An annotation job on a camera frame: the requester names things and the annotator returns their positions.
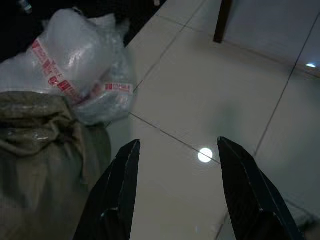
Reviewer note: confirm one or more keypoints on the dark wooden table leg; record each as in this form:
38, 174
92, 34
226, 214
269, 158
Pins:
223, 20

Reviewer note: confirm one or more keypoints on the olive green sack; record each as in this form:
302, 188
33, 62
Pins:
40, 162

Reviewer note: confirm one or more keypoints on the bubble wrap bundle red tape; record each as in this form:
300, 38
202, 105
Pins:
72, 62

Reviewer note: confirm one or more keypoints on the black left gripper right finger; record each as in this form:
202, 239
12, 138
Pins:
252, 200

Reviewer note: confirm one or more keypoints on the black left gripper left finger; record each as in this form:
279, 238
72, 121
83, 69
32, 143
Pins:
112, 195

